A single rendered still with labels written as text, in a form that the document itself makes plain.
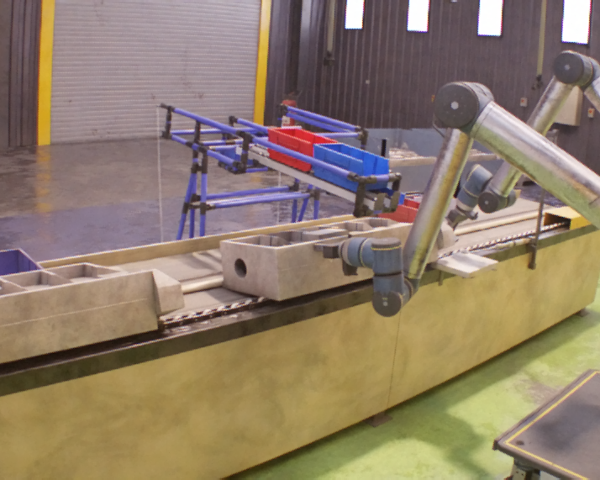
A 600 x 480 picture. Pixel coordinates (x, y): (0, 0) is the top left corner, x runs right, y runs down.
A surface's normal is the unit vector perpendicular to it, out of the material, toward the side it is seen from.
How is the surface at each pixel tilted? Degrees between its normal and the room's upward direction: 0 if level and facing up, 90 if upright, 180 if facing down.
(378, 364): 90
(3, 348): 80
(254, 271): 90
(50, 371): 90
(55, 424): 90
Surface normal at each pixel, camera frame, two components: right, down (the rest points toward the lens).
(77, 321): 0.66, 0.07
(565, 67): -0.64, 0.16
